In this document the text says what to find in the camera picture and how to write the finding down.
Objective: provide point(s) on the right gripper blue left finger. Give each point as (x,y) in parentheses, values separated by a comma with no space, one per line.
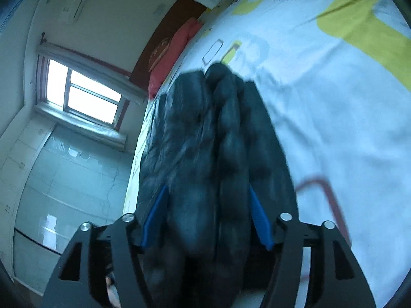
(79,277)

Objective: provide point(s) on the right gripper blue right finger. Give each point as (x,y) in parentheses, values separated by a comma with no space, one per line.
(335,277)

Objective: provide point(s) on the black quilted down jacket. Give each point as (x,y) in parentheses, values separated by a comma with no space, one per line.
(211,144)

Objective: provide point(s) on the person's right hand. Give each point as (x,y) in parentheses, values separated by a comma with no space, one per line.
(112,291)

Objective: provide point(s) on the window beside wardrobe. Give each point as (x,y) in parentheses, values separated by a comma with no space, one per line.
(69,91)

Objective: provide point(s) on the brown patterned cushion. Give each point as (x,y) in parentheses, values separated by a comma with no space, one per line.
(158,52)

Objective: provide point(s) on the red pillow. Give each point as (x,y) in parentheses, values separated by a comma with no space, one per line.
(177,45)

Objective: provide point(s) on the patterned white bed sheet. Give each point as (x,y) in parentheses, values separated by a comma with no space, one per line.
(335,78)

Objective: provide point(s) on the dark wooden headboard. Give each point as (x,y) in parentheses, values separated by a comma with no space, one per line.
(178,14)

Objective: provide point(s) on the wall switch plate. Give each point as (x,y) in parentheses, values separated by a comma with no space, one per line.
(159,10)

